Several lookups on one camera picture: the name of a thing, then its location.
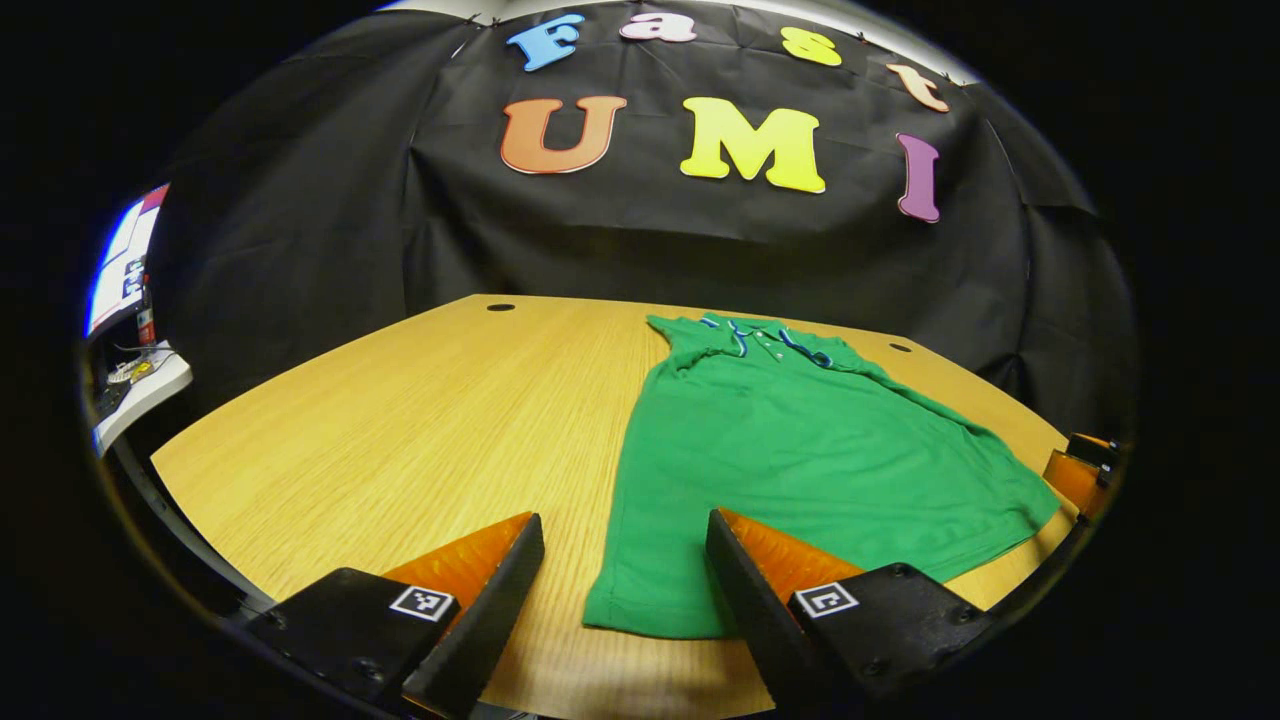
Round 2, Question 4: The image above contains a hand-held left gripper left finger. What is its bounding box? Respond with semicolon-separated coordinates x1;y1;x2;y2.
244;512;547;719

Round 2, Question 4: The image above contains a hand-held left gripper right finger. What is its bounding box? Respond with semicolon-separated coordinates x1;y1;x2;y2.
704;507;996;714

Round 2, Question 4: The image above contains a green T-shirt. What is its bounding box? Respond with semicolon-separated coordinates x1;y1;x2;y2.
582;313;1062;640

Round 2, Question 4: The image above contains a black backdrop cloth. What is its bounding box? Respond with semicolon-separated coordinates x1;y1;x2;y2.
148;0;1139;443

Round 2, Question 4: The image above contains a white side desk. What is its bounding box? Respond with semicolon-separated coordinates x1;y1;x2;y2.
90;345;194;458

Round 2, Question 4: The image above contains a tangle of cables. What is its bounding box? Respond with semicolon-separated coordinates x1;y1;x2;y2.
104;343;177;389

